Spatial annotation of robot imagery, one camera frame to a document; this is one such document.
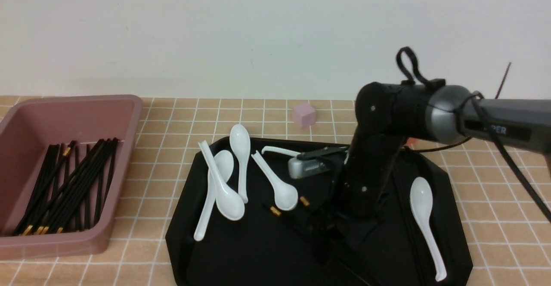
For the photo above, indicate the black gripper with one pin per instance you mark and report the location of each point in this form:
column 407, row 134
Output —
column 355, row 201

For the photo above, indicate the black chopstick gold band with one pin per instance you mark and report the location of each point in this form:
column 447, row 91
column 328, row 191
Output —
column 300, row 224
column 304, row 201

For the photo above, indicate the black chopsticks bundle in bin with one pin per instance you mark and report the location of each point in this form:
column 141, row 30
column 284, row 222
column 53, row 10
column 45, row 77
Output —
column 71, row 189

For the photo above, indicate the orange cube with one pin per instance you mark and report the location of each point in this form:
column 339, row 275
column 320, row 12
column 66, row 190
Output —
column 411, row 141

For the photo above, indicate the white spoon right side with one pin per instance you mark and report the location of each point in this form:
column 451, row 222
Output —
column 421, row 201

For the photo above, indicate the lilac cube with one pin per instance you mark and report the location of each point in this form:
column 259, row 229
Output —
column 304, row 115

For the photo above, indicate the white spoon centre of tray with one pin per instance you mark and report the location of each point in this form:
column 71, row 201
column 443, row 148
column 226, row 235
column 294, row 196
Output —
column 285, row 195

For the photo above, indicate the black chopstick by right spoon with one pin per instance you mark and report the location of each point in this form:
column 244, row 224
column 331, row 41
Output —
column 411, row 235

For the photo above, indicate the white spoon lying sideways top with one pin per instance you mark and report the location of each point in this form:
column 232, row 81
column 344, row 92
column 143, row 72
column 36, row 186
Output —
column 279, row 150

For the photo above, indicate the black octagonal tray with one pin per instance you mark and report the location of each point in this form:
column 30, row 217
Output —
column 259, row 250

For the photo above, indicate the white spoon upright centre-left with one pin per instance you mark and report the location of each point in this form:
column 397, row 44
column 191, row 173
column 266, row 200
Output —
column 240, row 144

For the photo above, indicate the white spoon crossing on top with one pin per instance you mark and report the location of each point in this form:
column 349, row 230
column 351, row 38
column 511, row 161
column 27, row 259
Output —
column 228, row 201

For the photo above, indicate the white spoon under crossing spoon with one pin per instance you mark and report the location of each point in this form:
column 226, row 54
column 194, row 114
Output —
column 225, row 162

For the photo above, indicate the pink plastic bin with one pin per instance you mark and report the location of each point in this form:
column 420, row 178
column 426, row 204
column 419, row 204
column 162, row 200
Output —
column 26, row 131

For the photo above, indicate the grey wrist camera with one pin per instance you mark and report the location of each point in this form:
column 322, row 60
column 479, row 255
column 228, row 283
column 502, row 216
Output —
column 299, row 169

